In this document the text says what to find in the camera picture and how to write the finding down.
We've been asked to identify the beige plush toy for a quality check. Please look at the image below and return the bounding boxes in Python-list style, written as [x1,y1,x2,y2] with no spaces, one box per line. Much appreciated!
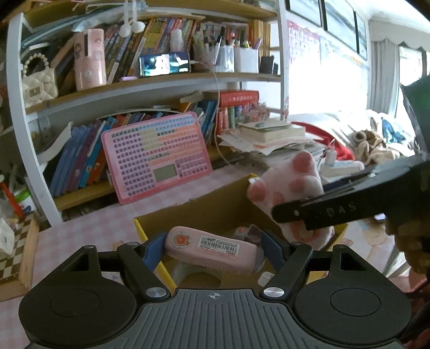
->
[347,130,402,165]

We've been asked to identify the yellow cardboard box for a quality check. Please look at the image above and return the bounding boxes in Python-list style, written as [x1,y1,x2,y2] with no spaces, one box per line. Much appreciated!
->
[134,173,348,292]

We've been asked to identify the pink alphabet wall poster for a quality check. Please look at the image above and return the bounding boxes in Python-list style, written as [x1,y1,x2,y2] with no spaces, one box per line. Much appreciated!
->
[287,20,321,64]

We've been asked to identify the white pen cup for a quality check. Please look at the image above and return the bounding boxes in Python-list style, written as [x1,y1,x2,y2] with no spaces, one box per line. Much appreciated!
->
[233,47,259,74]

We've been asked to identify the smartphone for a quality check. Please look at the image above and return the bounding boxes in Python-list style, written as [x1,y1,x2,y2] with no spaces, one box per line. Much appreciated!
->
[139,51,192,77]

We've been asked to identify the red book box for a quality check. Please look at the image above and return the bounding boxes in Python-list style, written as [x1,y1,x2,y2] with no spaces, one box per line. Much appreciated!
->
[218,90,261,108]

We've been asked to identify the white sofa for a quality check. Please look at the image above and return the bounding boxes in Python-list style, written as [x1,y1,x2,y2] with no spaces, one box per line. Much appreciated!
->
[289,109,420,175]

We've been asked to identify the red cloth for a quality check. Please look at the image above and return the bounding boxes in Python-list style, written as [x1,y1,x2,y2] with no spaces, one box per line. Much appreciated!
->
[292,121,355,162]

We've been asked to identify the white quilted pearl handbag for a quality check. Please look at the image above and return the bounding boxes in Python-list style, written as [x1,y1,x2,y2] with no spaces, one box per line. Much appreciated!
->
[21,54,58,108]

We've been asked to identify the grey curtain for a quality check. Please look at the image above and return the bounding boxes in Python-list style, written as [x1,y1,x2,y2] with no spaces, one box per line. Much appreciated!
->
[370,38,402,115]

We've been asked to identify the row of blue books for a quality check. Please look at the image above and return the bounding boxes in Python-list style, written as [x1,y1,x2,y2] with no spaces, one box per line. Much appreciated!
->
[49,114,142,198]

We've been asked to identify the pink toy keyboard tablet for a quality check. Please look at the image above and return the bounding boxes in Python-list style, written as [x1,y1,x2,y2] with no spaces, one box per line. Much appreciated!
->
[101,112,213,205]

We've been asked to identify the blue cloth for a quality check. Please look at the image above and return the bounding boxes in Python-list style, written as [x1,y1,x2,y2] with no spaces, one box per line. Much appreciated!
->
[381,119,415,145]

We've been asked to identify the pink checkered tablecloth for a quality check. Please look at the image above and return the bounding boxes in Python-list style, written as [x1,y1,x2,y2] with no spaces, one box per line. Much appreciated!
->
[0,164,404,303]

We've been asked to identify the checkered wooden box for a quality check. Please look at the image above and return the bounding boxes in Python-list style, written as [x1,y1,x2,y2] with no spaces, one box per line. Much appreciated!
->
[0,215,41,292]

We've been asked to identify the black box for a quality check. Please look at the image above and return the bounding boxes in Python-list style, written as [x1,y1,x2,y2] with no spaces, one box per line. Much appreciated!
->
[259,55,279,75]

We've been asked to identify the white pom-pom strings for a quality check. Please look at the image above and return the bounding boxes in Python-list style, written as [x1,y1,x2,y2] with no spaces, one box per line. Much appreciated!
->
[121,0,146,37]

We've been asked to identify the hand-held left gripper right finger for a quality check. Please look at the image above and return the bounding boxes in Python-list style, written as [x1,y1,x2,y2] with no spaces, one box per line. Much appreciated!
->
[260,230,377,300]

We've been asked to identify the clear pen holder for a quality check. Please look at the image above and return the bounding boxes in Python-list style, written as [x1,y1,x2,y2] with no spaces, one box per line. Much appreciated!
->
[210,45,235,72]

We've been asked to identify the pink case with barcode label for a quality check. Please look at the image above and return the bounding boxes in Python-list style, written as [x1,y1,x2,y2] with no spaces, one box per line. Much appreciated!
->
[164,226,257,275]

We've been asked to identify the white power strip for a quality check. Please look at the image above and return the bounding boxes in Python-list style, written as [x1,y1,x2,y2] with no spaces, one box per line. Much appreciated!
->
[319,151,365,177]

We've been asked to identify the pink cat paw plush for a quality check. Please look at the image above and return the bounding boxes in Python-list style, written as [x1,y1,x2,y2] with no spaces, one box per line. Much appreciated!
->
[247,151,335,250]

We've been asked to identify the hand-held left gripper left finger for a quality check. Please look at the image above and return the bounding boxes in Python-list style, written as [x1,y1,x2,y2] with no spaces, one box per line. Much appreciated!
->
[63,231,173,301]

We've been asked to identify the white bookshelf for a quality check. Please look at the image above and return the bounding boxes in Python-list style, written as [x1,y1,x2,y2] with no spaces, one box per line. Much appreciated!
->
[5,0,291,227]

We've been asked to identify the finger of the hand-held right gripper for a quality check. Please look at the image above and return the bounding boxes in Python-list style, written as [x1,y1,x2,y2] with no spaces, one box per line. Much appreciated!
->
[271,196,387,233]
[321,168,382,199]

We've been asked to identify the stack of books and papers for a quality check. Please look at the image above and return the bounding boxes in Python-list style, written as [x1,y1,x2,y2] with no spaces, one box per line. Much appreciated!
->
[217,120,328,166]

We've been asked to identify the row of colourful books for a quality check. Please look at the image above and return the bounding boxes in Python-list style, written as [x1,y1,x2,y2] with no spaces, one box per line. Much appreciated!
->
[104,18,199,83]

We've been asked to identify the black framed picture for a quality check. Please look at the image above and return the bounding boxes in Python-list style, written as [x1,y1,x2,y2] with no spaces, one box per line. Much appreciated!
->
[285,0,323,27]
[354,12,368,61]
[321,0,358,52]

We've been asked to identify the pink cylindrical holder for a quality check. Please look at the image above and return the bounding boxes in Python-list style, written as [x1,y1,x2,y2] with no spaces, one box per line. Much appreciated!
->
[74,28,107,91]

